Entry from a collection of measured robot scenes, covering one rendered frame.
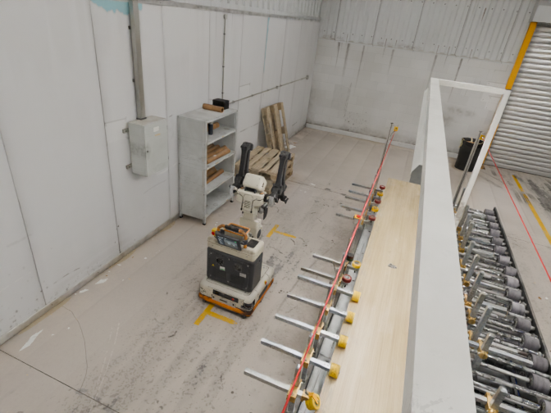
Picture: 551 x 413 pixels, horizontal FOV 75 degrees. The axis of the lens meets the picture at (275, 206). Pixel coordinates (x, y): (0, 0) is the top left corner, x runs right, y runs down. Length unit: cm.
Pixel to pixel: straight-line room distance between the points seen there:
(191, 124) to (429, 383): 461
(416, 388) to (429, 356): 6
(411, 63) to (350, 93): 167
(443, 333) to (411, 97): 993
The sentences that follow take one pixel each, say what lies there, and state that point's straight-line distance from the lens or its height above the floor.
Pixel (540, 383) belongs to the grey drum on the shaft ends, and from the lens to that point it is 322.
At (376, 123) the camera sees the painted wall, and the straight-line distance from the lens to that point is 1059.
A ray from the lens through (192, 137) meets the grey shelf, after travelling 496.
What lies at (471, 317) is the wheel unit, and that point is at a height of 87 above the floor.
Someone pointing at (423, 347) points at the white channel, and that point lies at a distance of 55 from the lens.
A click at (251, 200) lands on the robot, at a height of 117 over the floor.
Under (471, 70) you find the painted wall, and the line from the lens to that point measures 1038.
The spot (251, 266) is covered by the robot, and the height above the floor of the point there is 64.
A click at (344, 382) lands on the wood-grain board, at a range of 248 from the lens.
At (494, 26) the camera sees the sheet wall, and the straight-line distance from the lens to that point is 1038.
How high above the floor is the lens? 283
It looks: 28 degrees down
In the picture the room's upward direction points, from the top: 7 degrees clockwise
